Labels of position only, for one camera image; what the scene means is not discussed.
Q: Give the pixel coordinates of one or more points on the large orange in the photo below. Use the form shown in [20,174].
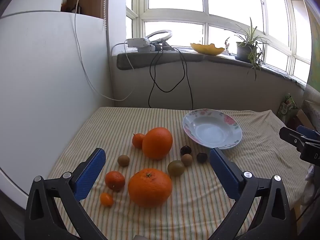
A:
[150,187]
[157,143]

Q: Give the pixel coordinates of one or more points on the white window frame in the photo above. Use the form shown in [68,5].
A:
[205,5]

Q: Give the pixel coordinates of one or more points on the yellow wavy bowl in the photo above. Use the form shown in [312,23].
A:
[207,50]

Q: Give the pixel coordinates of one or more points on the white crumpled cloth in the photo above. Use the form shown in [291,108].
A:
[312,185]

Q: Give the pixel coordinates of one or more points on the cardboard box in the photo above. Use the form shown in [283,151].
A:
[303,118]

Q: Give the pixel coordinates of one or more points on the potted spider plant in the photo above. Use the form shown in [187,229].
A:
[243,51]

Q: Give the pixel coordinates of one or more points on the white electronic device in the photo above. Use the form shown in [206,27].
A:
[137,42]

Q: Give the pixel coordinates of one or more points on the small orange kumquat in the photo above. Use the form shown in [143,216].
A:
[106,199]

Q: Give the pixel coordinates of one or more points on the small brown round fruit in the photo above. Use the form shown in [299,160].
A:
[187,159]
[123,160]

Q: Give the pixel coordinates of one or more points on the grey windowsill mat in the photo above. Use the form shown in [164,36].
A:
[140,60]

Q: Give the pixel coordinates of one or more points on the striped table cloth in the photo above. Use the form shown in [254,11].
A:
[112,125]

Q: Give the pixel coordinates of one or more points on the green tomato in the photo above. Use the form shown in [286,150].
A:
[176,168]

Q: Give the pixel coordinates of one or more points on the floral white plate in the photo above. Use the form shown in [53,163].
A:
[212,132]

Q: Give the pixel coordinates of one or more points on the green patterned bag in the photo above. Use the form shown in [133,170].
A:
[287,106]

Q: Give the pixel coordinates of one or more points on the small figurine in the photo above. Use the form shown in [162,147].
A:
[227,47]

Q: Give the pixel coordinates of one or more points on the small mandarin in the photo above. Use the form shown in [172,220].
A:
[137,141]
[114,180]

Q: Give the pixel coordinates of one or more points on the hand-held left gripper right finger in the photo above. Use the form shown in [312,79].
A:
[225,176]

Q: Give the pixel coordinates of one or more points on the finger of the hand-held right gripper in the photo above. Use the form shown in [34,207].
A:
[308,133]
[290,136]

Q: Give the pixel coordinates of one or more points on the dark brown chestnut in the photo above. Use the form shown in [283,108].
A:
[201,157]
[185,150]

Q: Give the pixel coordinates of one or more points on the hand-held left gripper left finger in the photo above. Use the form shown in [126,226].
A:
[92,173]

